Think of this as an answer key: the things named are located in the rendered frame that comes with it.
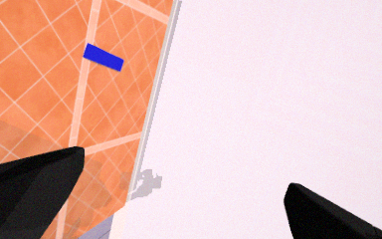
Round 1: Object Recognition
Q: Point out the blue flat bar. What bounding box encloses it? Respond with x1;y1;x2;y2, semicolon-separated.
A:
84;43;124;71

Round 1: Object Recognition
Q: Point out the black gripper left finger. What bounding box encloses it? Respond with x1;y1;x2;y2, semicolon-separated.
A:
0;146;85;239

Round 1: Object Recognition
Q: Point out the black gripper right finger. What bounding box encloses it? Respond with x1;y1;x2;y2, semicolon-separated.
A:
284;182;382;239

